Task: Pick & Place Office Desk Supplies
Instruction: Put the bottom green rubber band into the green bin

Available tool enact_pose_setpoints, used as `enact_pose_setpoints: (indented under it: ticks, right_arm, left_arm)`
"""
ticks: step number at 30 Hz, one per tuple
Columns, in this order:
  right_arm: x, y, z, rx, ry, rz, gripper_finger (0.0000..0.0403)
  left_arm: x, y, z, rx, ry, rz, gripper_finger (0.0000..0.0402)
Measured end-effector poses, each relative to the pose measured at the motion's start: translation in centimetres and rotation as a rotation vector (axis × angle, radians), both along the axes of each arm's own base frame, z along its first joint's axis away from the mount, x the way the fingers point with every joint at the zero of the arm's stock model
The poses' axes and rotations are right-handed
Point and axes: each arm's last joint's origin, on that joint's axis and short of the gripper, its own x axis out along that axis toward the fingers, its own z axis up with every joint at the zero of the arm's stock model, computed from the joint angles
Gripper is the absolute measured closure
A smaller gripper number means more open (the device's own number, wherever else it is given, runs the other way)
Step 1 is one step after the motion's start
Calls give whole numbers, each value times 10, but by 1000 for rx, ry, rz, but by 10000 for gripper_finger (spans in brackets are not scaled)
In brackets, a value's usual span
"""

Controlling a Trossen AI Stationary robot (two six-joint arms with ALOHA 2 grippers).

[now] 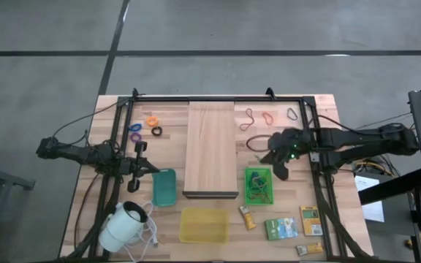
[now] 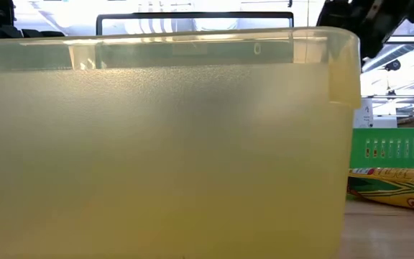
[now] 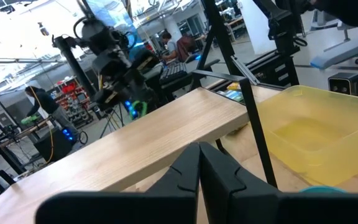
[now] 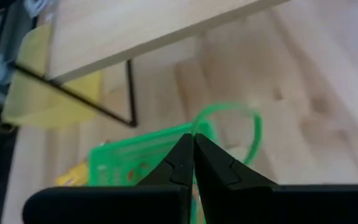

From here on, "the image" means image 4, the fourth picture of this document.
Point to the wooden riser with black frame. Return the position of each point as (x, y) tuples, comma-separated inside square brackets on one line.
[(135, 28)]

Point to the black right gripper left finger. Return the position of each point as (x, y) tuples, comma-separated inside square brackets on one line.
[(176, 168)]

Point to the green plastic tray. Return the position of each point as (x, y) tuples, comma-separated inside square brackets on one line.
[(120, 161)]

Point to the yellow plastic tray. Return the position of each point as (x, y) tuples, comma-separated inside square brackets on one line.
[(42, 105)]

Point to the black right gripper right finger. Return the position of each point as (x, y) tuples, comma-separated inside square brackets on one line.
[(216, 174)]

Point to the narrow yellow crayon box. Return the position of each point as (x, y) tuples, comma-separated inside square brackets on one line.
[(73, 177)]

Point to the green rubber band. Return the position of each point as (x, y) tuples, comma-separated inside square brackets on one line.
[(257, 130)]

